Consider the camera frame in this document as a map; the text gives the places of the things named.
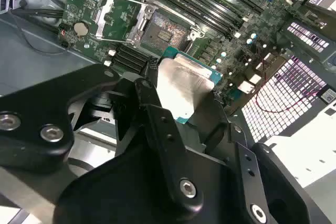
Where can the metal socket cover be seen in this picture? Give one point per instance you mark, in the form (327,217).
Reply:
(100,28)

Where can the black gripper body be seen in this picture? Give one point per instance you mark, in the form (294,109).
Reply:
(126,195)

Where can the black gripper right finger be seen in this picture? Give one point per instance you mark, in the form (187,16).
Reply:
(275,182)

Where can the silver topped CPU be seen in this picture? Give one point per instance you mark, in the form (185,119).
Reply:
(181,85)

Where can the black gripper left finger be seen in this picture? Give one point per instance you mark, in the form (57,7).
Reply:
(39,119)

